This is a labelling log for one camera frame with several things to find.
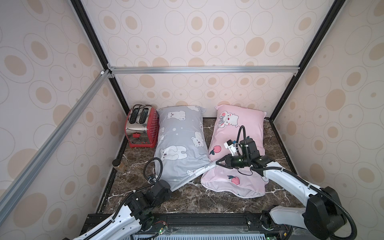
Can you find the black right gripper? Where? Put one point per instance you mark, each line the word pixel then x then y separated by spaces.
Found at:
pixel 229 161

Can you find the pink cat pillow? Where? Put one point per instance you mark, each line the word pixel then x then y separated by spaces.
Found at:
pixel 233 125

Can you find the grey polar bear pillow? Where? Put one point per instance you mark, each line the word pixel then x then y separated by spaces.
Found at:
pixel 181 145

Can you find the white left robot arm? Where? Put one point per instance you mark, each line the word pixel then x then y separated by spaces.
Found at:
pixel 133 216

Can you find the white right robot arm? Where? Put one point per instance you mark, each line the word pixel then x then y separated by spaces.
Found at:
pixel 321 214

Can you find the red and chrome toaster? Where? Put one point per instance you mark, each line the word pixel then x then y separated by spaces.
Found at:
pixel 142 126

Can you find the small brown capped bottle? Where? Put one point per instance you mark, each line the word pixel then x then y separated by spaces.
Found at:
pixel 119 165

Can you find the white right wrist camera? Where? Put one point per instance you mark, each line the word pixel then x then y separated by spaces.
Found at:
pixel 232 147

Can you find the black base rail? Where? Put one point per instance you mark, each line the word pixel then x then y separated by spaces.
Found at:
pixel 245 226

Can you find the silver aluminium back rail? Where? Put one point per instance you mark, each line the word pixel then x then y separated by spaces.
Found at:
pixel 204 70

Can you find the silver aluminium rail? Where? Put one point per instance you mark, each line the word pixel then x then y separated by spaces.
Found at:
pixel 204 70
pixel 21 184

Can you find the silver aluminium left rail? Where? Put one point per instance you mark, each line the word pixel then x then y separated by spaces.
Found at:
pixel 21 184

